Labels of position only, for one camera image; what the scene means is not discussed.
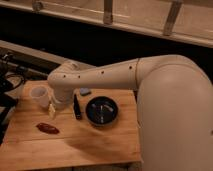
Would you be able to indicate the dark round bowl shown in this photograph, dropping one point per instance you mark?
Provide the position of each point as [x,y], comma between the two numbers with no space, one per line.
[101,100]

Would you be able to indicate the black rectangular bar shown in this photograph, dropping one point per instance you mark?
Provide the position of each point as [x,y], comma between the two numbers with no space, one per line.
[76,108]

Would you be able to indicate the metal utensil in bowl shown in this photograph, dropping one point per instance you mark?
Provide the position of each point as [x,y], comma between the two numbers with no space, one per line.
[102,113]

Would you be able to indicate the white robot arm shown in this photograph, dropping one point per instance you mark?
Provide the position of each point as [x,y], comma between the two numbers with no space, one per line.
[174,106]

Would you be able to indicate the white plastic cup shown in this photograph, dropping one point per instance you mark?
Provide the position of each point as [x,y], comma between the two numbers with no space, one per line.
[40,95]

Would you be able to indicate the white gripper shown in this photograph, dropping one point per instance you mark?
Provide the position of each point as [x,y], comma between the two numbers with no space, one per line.
[61,99]

